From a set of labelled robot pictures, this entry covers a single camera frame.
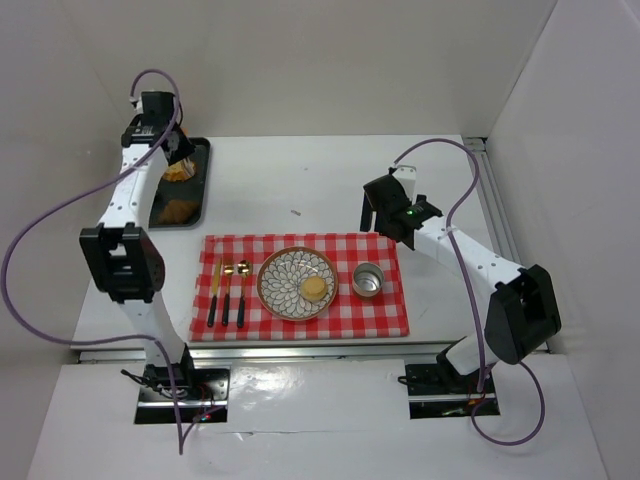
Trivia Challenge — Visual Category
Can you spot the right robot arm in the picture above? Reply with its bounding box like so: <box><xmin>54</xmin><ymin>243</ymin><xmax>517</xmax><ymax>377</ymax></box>
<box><xmin>361</xmin><ymin>169</ymin><xmax>561</xmax><ymax>376</ymax></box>

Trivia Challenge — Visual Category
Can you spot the black baking tray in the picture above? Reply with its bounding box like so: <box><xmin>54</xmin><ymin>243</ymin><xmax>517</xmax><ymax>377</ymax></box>
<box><xmin>149</xmin><ymin>137</ymin><xmax>212</xmax><ymax>229</ymax></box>

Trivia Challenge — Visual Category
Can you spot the red white checkered cloth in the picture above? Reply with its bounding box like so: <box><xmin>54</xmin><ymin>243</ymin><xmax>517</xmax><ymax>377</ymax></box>
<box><xmin>189</xmin><ymin>233</ymin><xmax>409</xmax><ymax>342</ymax></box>

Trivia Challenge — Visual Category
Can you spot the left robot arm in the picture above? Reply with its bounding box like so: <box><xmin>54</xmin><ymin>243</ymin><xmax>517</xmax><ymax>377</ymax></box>
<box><xmin>79</xmin><ymin>91</ymin><xmax>194</xmax><ymax>399</ymax></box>

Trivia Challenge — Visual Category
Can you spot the gold knife black handle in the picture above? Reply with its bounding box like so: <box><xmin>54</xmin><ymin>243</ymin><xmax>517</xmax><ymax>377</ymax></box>
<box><xmin>206</xmin><ymin>258</ymin><xmax>222</xmax><ymax>328</ymax></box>

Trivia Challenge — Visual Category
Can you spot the aluminium rail front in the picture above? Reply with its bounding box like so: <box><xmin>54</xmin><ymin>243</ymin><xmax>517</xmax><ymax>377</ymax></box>
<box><xmin>74</xmin><ymin>342</ymin><xmax>466</xmax><ymax>364</ymax></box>

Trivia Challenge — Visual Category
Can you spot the floral patterned plate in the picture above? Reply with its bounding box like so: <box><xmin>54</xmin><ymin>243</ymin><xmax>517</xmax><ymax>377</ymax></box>
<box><xmin>257</xmin><ymin>246</ymin><xmax>338</xmax><ymax>322</ymax></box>

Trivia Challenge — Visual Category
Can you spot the aluminium rail right side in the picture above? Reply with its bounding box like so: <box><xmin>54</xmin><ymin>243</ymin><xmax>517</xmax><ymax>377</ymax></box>
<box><xmin>463</xmin><ymin>137</ymin><xmax>523</xmax><ymax>264</ymax></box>

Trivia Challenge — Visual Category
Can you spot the gold fork black handle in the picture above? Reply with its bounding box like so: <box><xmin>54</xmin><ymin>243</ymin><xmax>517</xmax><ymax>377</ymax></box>
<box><xmin>221</xmin><ymin>258</ymin><xmax>235</xmax><ymax>327</ymax></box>

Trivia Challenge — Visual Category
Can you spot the small round muffin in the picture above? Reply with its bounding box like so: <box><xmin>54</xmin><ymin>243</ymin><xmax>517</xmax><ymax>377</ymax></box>
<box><xmin>300</xmin><ymin>276</ymin><xmax>328</xmax><ymax>302</ymax></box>

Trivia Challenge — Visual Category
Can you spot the gold spoon black handle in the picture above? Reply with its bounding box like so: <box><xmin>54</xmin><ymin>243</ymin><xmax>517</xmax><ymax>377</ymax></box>
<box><xmin>236</xmin><ymin>259</ymin><xmax>252</xmax><ymax>329</ymax></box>

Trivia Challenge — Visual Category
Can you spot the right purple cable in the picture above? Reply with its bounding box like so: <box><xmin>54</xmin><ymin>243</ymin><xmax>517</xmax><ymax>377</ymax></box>
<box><xmin>392</xmin><ymin>138</ymin><xmax>546</xmax><ymax>446</ymax></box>

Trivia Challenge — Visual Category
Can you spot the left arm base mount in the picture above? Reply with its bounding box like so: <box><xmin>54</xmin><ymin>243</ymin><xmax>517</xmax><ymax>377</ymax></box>
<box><xmin>120</xmin><ymin>367</ymin><xmax>231</xmax><ymax>425</ymax></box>

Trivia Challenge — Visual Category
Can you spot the brown croissant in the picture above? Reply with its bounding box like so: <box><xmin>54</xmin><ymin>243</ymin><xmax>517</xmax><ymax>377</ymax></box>
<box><xmin>157</xmin><ymin>199</ymin><xmax>200</xmax><ymax>225</ymax></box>

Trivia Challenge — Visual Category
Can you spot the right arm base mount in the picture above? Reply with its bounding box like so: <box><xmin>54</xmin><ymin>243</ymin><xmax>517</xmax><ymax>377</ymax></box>
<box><xmin>397</xmin><ymin>345</ymin><xmax>500</xmax><ymax>420</ymax></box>

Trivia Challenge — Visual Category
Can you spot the aluminium rail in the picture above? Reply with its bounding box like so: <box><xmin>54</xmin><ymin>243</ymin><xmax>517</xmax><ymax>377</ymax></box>
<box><xmin>463</xmin><ymin>137</ymin><xmax>523</xmax><ymax>264</ymax></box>
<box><xmin>74</xmin><ymin>342</ymin><xmax>466</xmax><ymax>364</ymax></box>

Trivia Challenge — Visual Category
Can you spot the metal cup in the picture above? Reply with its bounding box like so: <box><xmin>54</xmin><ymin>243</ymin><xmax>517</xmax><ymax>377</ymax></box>
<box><xmin>351</xmin><ymin>262</ymin><xmax>385</xmax><ymax>299</ymax></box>

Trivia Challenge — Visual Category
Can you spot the large sliced bread loaf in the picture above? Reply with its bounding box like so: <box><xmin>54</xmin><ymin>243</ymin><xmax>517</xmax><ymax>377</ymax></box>
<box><xmin>162</xmin><ymin>163</ymin><xmax>196</xmax><ymax>183</ymax></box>

